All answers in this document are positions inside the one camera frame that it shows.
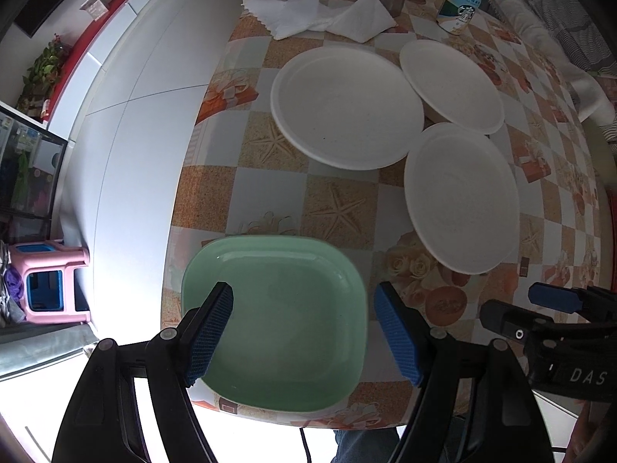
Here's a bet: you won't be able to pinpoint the white round plate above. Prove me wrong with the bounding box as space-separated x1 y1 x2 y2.
404 122 520 275
400 40 505 135
270 46 425 171

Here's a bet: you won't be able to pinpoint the green square plate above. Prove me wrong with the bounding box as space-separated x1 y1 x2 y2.
181 235 368 413

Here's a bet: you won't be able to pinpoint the person's right hand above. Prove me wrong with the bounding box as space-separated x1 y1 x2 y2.
563 401 616 463

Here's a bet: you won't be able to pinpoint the person's jeans legs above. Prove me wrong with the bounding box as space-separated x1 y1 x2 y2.
332 428 400 463

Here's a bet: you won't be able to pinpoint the pink plastic stool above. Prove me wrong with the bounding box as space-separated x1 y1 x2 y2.
8 240 91 324

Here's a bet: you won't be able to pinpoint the checkered patterned tablecloth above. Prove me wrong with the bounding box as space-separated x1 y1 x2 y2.
160 0 609 430

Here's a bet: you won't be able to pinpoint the grey striped blanket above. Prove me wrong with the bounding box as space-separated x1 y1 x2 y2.
433 0 617 125

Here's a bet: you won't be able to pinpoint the glass display cabinet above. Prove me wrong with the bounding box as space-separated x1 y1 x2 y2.
0 103 67 245

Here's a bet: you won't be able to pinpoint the Starbucks drink bottle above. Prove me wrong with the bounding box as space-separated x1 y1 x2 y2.
436 0 481 35

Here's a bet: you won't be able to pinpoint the white napkin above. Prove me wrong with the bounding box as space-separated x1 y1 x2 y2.
245 0 396 43

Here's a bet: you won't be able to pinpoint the red trimmed white counter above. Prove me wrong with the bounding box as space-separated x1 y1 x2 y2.
40 0 243 141

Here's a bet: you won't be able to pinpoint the green potted plant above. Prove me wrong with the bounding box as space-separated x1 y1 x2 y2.
17 35 72 119

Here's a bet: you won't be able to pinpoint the black cable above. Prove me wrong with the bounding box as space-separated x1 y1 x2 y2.
298 425 315 463

